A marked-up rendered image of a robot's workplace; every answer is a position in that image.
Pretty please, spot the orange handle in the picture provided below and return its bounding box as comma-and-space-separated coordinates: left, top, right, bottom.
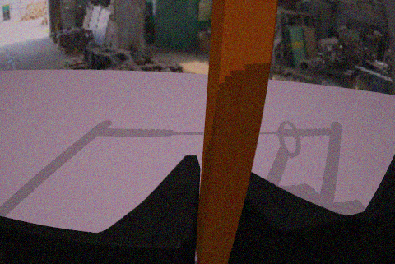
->
195, 0, 279, 264

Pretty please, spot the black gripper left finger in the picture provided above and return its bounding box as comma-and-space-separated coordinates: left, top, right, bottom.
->
0, 155, 200, 264

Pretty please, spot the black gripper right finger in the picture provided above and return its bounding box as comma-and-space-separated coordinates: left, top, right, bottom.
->
228, 172, 395, 264

